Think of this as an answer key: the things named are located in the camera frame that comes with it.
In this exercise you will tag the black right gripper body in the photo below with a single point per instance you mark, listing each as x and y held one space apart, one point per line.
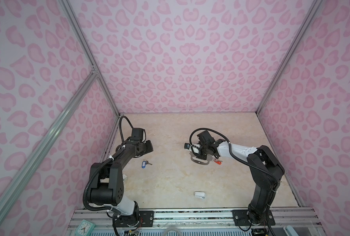
203 152

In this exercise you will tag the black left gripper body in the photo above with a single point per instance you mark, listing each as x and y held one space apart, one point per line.
146 147

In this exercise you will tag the blue tagged key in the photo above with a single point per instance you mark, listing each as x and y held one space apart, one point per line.
145 163

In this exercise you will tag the red tagged key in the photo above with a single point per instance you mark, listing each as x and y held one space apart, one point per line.
217 161

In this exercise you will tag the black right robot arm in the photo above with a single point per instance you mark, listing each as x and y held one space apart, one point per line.
266 170

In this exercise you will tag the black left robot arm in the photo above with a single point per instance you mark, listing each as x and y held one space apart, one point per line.
105 187

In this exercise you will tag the white tagged key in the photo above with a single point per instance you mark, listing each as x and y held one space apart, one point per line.
124 177

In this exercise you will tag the small white plastic object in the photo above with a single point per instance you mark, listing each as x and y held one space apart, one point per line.
200 194

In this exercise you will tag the teal alarm clock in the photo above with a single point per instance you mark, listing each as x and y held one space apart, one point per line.
85 228

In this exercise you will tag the teal box corner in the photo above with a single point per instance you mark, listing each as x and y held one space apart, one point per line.
290 231

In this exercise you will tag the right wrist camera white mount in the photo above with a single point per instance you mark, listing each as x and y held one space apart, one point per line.
194 149

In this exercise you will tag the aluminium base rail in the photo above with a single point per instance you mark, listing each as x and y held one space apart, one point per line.
202 222

